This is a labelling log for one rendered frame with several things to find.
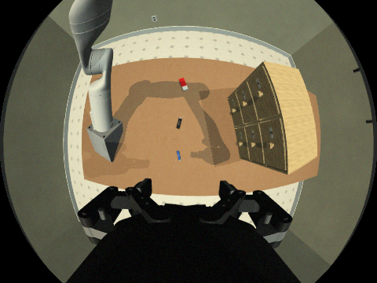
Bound small wooden chest of drawers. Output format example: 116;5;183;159
228;61;317;175

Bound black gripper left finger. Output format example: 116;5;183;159
78;178;172;244

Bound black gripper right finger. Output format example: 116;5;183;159
199;181;293;248

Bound brown wooden drawer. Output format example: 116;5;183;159
236;127;250;160
237;82;258;123
248;66;280;119
229;92;244;127
260;118;287;171
246;123;265;164

